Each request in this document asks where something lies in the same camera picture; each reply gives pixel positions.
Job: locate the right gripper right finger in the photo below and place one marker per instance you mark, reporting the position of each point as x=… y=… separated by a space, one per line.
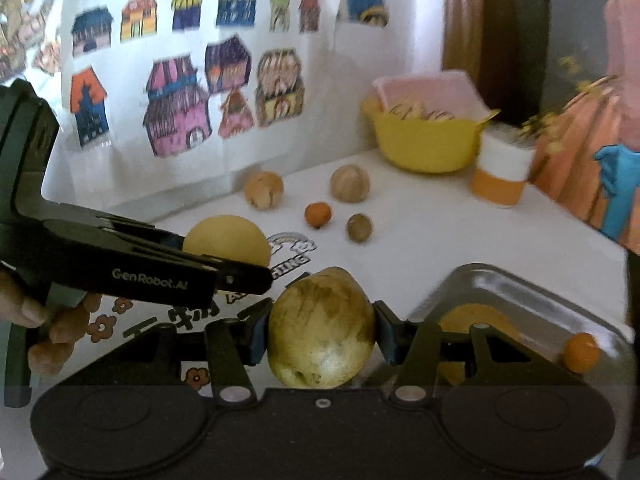
x=416 y=350

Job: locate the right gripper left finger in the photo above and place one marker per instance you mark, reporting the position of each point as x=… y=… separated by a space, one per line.
x=232 y=345

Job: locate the large brown mango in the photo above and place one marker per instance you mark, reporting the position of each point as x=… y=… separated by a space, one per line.
x=459 y=320

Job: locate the green yellow pear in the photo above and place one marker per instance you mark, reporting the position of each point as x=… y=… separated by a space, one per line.
x=321 y=331

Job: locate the yellow lemon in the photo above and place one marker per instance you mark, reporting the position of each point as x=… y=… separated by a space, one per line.
x=229 y=237

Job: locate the small brown passion fruit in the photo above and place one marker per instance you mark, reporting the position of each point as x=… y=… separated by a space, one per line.
x=359 y=228

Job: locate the small orange kumquat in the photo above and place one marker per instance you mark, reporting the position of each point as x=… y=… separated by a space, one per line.
x=318 y=215

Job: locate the dull orange fruit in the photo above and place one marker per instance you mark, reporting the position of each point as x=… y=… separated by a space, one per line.
x=264 y=191

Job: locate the orange tangerine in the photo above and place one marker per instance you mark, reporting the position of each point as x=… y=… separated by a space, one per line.
x=581 y=353

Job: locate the tan round fruit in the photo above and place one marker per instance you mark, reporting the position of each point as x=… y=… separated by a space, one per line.
x=350 y=184

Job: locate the person left hand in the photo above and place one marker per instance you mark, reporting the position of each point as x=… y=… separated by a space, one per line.
x=64 y=329

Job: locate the metal tray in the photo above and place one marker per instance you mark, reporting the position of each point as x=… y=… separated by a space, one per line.
x=543 y=320

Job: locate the yellow plastic bowl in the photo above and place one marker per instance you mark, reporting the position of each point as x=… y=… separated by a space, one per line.
x=425 y=146

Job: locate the white orange cup vase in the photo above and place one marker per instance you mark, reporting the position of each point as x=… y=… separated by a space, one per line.
x=503 y=165

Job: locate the house drawings paper sheet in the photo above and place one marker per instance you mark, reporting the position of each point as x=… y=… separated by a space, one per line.
x=167 y=93

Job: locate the walnuts in bowl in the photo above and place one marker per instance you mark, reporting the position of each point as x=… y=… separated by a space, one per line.
x=406 y=110

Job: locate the pink cloth in bowl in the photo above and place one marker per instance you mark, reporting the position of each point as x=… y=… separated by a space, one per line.
x=451 y=91

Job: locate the girl painting poster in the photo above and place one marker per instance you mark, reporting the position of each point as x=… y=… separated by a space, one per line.
x=592 y=171

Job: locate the yellow flower twig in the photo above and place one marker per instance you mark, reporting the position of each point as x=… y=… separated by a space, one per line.
x=545 y=127

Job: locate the wooden door frame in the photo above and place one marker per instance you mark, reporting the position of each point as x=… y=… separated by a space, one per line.
x=464 y=23

